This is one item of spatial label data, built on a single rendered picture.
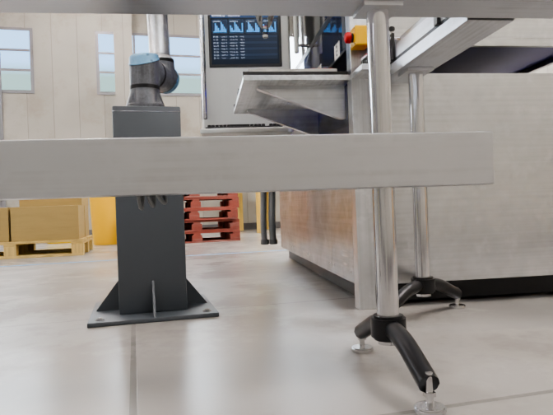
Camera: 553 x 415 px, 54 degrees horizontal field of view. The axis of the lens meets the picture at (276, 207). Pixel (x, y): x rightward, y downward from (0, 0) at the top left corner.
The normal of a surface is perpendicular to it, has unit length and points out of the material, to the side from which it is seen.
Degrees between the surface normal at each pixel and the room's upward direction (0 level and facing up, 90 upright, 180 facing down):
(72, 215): 90
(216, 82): 90
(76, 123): 90
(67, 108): 90
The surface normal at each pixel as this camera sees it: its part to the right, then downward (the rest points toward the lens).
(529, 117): 0.13, 0.00
